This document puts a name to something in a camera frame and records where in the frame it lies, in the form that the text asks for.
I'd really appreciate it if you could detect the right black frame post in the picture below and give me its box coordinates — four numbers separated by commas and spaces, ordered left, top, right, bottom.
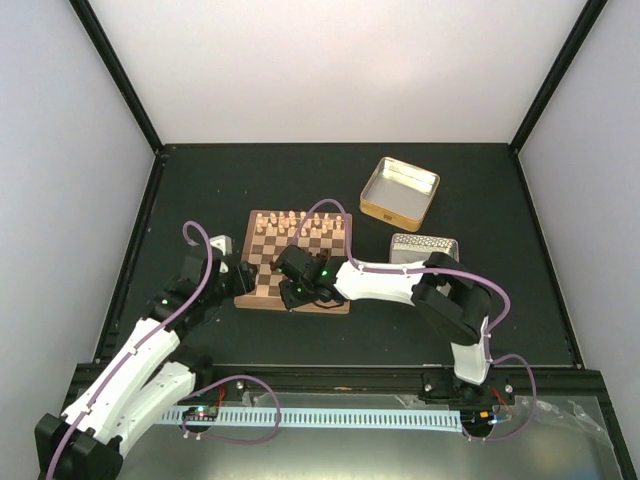
509, 0, 608, 154

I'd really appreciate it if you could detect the silver patterned tin lid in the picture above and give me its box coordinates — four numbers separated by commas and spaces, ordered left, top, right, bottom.
389, 233, 459, 264

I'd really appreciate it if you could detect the right controller circuit board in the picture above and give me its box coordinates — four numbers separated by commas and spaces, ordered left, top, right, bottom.
460, 410, 501, 425

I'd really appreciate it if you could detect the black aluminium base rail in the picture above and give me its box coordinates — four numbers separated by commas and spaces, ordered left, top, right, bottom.
196, 364, 609, 407

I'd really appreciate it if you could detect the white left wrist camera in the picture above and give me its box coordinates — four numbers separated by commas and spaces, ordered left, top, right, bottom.
209, 235, 233, 274

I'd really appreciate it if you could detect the controller circuit board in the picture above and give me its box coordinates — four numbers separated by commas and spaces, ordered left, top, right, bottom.
460, 410, 501, 425
182, 406, 219, 422

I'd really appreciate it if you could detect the left black frame post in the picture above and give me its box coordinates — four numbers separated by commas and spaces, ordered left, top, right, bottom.
69, 0, 163, 153

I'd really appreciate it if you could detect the white slotted cable duct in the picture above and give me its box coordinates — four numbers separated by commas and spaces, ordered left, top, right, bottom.
156, 406, 462, 433

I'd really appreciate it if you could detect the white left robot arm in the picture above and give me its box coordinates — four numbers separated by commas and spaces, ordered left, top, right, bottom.
35, 235, 256, 479

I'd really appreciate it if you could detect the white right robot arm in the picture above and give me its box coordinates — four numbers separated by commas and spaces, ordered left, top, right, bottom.
270, 245, 491, 403

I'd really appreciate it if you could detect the gold square tin box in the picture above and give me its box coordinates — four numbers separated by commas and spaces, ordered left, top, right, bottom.
359, 157, 440, 232

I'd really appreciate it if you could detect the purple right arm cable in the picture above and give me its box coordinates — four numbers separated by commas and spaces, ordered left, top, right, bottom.
295, 198, 539, 443

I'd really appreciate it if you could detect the wooden chess board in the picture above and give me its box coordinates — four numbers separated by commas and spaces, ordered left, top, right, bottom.
233, 209, 353, 315

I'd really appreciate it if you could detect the left controller circuit board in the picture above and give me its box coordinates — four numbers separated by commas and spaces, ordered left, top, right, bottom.
182, 406, 219, 422

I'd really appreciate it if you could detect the black frame post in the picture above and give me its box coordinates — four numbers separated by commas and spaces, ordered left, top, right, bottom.
69, 0, 163, 153
509, 0, 608, 154

